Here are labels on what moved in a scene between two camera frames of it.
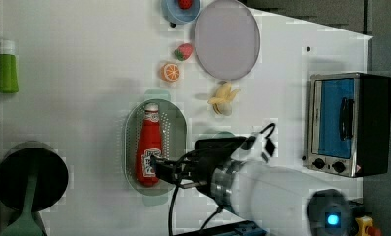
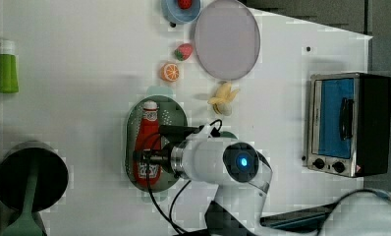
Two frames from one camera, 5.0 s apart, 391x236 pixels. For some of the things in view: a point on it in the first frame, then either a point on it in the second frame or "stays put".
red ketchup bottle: x=148 y=144 stays put
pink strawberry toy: x=184 y=51 stays put
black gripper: x=197 y=166 → x=173 y=135
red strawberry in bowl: x=185 y=4 stays put
